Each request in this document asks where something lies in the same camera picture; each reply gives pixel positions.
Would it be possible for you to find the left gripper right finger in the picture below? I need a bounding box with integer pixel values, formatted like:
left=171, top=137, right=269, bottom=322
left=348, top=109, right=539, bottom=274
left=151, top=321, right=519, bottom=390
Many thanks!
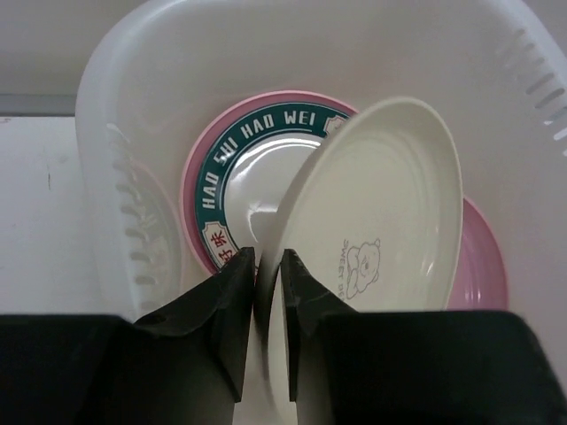
left=281, top=250, right=561, bottom=424

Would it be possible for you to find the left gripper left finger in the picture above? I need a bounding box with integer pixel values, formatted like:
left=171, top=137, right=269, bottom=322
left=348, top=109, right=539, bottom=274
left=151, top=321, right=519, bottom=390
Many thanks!
left=1, top=248, right=255, bottom=424

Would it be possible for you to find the cream white plate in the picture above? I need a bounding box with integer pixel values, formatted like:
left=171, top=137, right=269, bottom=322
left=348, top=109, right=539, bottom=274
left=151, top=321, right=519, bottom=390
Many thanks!
left=254, top=97, right=463, bottom=424

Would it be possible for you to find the pink plate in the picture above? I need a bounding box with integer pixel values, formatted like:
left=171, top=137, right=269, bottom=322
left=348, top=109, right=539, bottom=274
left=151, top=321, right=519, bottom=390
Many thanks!
left=179, top=90, right=360, bottom=274
left=447, top=198, right=509, bottom=311

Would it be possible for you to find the green rimmed plate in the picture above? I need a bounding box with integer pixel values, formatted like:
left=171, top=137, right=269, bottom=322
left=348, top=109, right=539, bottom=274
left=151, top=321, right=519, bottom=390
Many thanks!
left=194, top=101, right=360, bottom=274

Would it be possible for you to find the translucent white plastic bin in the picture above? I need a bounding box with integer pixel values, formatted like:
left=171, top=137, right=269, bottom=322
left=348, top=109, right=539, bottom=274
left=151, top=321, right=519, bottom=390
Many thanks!
left=76, top=1, right=566, bottom=326

